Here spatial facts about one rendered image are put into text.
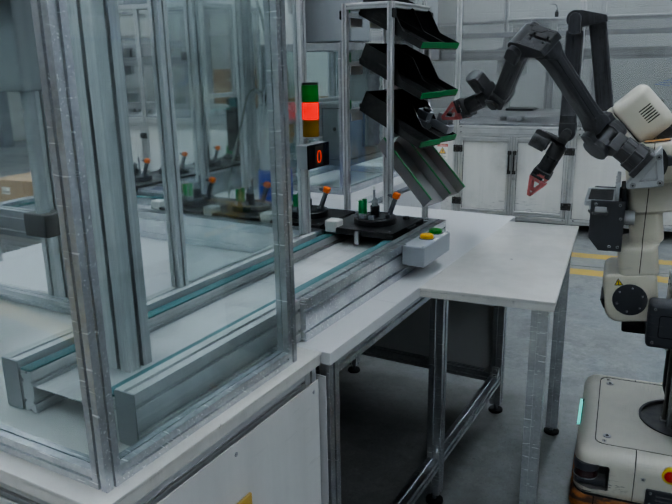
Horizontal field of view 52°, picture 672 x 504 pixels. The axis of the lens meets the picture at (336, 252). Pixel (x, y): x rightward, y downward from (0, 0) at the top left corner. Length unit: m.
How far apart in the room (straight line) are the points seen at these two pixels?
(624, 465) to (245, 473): 1.37
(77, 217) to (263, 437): 0.63
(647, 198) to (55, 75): 1.83
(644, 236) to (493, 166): 3.96
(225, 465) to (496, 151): 5.17
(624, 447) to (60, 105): 1.99
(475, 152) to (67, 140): 5.46
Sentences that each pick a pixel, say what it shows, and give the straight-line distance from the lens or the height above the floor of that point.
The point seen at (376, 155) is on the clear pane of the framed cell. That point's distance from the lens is 3.56.
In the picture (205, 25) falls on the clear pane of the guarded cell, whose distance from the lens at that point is 1.19.
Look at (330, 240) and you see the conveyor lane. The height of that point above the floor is 0.93.
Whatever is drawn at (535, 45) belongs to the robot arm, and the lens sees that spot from 2.00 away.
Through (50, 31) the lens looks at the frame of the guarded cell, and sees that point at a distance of 0.96.
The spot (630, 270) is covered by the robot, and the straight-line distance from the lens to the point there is 2.36.
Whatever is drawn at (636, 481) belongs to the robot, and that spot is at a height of 0.20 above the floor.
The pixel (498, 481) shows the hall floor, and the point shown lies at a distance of 2.69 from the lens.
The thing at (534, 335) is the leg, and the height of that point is 0.75.
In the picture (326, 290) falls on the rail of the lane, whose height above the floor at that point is 0.95.
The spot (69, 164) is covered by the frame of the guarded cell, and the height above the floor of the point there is 1.35.
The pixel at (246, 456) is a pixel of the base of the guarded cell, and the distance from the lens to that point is 1.37.
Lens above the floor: 1.48
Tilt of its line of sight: 16 degrees down
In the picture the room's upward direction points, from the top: 1 degrees counter-clockwise
